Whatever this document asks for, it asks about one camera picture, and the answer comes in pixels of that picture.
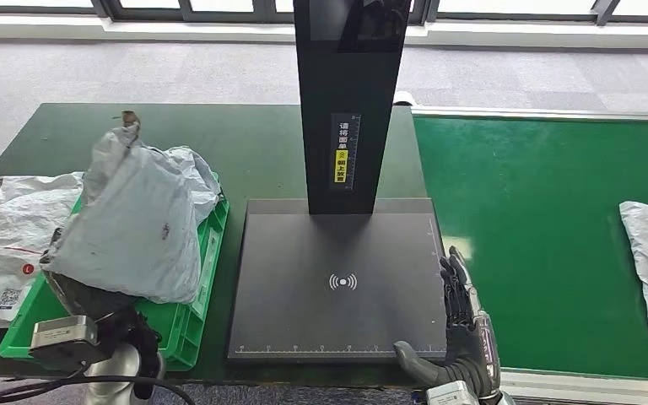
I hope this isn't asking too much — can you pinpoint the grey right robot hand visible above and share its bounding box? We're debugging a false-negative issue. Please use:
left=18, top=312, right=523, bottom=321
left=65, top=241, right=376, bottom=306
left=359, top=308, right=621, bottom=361
left=393, top=246, right=502, bottom=388

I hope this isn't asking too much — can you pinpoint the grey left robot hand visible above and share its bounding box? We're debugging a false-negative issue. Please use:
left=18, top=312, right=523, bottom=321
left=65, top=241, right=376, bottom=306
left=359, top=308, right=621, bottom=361
left=39, top=226, right=138, bottom=323

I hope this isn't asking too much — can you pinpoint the green conveyor belt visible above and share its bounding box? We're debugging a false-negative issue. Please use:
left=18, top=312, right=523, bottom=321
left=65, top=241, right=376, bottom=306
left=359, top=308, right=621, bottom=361
left=413, top=114, right=648, bottom=385

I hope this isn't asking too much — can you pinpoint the black inbound scanner machine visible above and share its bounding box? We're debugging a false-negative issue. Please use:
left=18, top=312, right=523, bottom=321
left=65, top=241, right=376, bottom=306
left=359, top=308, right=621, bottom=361
left=225, top=0, right=449, bottom=368

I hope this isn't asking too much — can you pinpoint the white bag with red print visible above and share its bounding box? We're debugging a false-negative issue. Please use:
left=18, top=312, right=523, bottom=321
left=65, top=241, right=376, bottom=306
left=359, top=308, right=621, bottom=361
left=0, top=173, right=84, bottom=329

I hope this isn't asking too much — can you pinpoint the green plastic crate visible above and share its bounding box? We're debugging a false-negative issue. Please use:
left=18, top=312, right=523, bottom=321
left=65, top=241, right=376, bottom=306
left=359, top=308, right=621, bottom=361
left=0, top=173, right=231, bottom=373

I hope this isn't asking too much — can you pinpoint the dark green table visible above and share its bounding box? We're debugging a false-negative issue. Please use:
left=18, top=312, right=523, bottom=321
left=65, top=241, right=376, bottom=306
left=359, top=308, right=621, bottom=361
left=0, top=102, right=449, bottom=390

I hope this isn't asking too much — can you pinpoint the black yellow ruler label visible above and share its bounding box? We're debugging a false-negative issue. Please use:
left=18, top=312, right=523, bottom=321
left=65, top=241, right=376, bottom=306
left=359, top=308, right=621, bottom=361
left=330, top=113, right=363, bottom=192

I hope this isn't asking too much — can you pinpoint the white window sill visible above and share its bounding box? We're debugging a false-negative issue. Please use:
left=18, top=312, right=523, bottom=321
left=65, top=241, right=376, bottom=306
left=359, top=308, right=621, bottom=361
left=0, top=15, right=648, bottom=51

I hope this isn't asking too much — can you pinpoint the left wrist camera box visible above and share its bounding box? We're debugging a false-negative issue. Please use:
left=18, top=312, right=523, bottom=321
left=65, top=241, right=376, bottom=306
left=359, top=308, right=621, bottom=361
left=29, top=316, right=108, bottom=371

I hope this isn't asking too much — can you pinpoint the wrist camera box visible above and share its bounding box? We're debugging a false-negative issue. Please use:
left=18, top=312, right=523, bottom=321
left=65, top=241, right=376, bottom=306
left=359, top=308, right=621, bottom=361
left=29, top=316, right=108, bottom=371
left=425, top=381, right=479, bottom=405

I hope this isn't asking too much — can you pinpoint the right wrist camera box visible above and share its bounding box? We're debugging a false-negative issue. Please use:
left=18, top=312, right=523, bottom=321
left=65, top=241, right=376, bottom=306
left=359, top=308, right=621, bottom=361
left=425, top=381, right=479, bottom=405

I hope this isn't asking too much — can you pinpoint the aluminium conveyor frame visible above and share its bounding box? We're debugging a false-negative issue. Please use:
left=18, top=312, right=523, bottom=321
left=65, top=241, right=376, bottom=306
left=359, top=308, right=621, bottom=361
left=408, top=105, right=648, bottom=405

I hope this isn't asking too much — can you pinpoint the dark window frame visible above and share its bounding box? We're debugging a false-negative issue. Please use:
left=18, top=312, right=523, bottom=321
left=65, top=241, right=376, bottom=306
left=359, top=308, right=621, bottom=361
left=0, top=0, right=648, bottom=26

